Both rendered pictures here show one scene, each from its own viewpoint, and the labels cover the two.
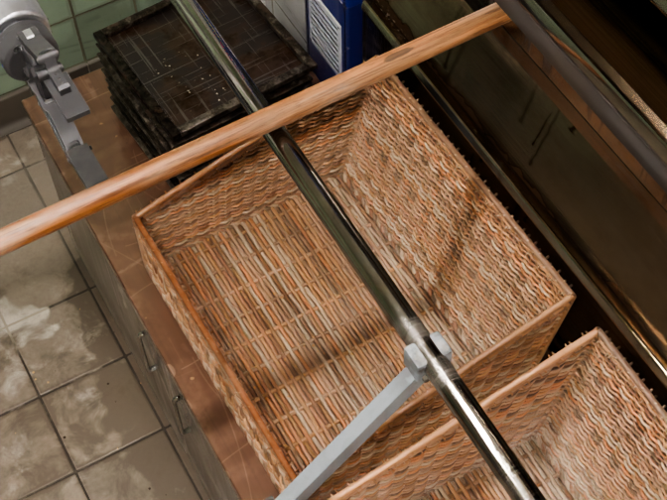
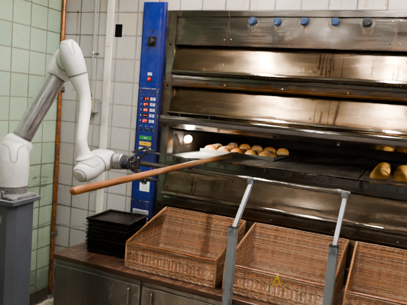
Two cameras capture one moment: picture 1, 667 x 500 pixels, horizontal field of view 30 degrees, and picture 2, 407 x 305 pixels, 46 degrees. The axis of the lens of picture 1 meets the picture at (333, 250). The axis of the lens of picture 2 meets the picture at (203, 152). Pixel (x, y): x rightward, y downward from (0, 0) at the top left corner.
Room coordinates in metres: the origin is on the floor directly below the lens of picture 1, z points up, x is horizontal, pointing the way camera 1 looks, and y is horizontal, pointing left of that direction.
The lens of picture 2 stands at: (-1.09, 1.67, 1.54)
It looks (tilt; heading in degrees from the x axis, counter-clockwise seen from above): 6 degrees down; 321
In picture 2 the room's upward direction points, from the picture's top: 5 degrees clockwise
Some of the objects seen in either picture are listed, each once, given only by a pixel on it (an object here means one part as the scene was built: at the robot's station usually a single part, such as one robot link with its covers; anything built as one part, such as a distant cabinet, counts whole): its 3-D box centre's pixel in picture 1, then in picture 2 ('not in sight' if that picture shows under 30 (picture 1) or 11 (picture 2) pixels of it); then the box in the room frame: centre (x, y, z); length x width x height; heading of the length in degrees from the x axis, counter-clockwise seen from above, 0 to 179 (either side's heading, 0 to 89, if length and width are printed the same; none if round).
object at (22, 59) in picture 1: (36, 63); (131, 163); (1.10, 0.37, 1.19); 0.09 x 0.07 x 0.08; 29
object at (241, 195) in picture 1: (340, 279); (187, 242); (1.06, -0.01, 0.72); 0.56 x 0.49 x 0.28; 29
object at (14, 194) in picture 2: not in sight; (8, 191); (1.30, 0.94, 1.03); 0.22 x 0.18 x 0.06; 122
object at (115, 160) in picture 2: (14, 28); (120, 161); (1.17, 0.41, 1.19); 0.09 x 0.06 x 0.09; 119
